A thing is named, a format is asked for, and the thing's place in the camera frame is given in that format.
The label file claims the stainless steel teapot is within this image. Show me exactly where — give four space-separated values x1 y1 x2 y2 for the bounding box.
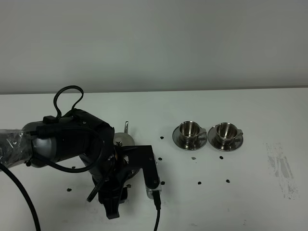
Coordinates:
114 121 140 179

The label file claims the right stainless steel teacup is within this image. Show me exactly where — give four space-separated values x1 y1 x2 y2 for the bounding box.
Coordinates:
215 122 243 145

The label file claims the black left camera cable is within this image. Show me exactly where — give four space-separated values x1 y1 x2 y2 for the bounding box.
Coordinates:
0 85 162 231

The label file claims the left stainless steel saucer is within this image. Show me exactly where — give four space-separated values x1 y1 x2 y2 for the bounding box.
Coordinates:
172 126 207 151

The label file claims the stainless steel saucer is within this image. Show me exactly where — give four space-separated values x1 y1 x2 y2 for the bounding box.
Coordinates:
172 126 207 151
207 125 244 152

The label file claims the stainless steel teacup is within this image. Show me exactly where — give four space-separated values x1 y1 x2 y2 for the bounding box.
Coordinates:
215 122 243 145
179 121 207 143

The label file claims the right stainless steel saucer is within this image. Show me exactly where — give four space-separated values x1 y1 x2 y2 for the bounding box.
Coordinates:
207 125 244 152

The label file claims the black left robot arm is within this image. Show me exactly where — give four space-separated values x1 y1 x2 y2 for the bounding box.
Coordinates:
0 109 127 219

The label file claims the left stainless steel teacup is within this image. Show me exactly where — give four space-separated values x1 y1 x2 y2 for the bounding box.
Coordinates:
179 121 207 143

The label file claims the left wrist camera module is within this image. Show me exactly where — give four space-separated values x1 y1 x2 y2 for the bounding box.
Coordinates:
118 145 161 201

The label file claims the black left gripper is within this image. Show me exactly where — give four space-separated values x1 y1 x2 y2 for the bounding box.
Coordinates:
83 144 135 219

